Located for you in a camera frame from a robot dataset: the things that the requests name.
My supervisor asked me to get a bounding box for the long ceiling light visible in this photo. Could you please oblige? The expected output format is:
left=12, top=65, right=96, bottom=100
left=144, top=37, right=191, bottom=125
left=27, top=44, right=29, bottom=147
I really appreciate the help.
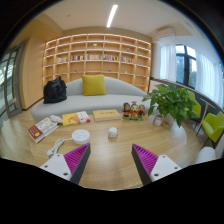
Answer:
left=106, top=4, right=119, bottom=29

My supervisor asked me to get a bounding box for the black backpack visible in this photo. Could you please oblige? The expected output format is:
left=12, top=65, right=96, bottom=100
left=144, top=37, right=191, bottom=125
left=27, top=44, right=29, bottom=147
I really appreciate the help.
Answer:
left=42, top=75, right=68, bottom=105

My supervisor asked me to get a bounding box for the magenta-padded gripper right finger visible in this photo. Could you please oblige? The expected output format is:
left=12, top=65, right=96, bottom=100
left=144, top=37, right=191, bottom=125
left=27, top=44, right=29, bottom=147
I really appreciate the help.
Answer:
left=130, top=143, right=183, bottom=187

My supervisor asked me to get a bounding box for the grey curved sofa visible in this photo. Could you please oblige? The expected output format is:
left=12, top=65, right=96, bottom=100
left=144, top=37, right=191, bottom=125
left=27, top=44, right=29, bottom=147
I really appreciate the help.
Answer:
left=30, top=75, right=153, bottom=124

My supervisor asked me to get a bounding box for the white power cable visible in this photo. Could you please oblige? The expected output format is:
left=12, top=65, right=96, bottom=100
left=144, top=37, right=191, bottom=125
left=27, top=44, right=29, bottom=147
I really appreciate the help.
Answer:
left=46, top=137, right=74, bottom=160

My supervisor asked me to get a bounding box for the white chair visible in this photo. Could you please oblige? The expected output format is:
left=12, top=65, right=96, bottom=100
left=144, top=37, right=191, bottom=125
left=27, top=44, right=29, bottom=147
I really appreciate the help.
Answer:
left=191, top=146, right=218, bottom=165

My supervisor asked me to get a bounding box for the green chair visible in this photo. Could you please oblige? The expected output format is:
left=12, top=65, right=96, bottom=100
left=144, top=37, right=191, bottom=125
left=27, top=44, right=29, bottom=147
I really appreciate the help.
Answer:
left=186, top=89, right=203, bottom=119
left=201, top=110, right=224, bottom=149

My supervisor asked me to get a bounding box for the round white power strip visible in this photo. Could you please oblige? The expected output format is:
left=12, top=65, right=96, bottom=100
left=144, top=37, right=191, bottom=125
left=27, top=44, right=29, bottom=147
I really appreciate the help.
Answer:
left=71, top=129, right=91, bottom=146

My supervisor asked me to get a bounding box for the small patterned white pouch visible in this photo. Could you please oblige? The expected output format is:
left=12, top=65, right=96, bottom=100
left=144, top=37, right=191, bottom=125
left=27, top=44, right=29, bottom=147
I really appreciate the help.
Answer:
left=49, top=114, right=64, bottom=125

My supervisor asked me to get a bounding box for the yellow illustrated book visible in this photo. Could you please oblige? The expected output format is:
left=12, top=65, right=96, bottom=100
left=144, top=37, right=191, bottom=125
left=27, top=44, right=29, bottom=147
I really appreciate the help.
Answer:
left=62, top=112, right=82, bottom=127

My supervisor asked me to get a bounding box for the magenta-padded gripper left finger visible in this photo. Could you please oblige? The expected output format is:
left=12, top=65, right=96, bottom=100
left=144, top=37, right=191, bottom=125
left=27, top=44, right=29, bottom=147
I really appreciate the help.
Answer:
left=39, top=142, right=92, bottom=185

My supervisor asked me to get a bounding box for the glass door with grey frame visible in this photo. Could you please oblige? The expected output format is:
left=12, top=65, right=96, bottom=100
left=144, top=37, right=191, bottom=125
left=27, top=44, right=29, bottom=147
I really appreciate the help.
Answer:
left=0, top=43, right=26, bottom=118

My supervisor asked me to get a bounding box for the colourful figurine group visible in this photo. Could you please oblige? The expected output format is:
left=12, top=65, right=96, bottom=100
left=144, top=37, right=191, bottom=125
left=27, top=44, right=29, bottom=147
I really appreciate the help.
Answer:
left=121, top=101, right=148, bottom=122

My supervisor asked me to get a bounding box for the dark-framed window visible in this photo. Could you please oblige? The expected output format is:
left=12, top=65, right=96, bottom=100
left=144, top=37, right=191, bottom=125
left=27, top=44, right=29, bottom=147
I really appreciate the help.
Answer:
left=175, top=44, right=198, bottom=89

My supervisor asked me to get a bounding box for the white sheer curtain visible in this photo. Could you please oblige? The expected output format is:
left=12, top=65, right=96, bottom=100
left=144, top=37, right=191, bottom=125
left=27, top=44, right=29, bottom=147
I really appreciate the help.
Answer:
left=194, top=51, right=224, bottom=108
left=159, top=44, right=178, bottom=83

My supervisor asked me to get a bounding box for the green potted plant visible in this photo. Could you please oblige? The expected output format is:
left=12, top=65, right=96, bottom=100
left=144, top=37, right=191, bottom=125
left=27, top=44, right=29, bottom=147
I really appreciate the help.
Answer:
left=142, top=83, right=198, bottom=128

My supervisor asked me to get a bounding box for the white charger with gold band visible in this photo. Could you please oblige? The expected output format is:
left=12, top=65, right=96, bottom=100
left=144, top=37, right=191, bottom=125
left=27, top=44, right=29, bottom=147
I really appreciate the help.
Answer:
left=107, top=126, right=119, bottom=139

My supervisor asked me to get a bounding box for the red and white book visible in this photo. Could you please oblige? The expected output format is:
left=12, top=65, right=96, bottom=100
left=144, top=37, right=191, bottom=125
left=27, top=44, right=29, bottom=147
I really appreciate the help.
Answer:
left=27, top=116, right=60, bottom=144

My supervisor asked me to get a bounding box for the yellow cushion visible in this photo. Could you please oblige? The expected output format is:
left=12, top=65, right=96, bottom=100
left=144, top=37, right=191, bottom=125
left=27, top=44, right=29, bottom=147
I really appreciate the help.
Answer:
left=81, top=74, right=108, bottom=97

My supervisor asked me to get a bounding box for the white air conditioner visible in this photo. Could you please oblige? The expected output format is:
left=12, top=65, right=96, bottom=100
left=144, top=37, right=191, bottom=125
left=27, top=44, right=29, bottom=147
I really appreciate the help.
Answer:
left=153, top=27, right=176, bottom=42

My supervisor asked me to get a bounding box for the wooden wall shelf unit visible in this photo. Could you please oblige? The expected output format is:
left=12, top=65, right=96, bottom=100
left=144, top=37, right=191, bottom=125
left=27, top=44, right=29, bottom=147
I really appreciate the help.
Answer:
left=42, top=33, right=153, bottom=94

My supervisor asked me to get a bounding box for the small white and red jar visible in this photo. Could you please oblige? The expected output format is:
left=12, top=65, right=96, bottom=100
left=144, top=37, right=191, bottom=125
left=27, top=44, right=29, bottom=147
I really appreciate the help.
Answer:
left=152, top=114, right=164, bottom=127

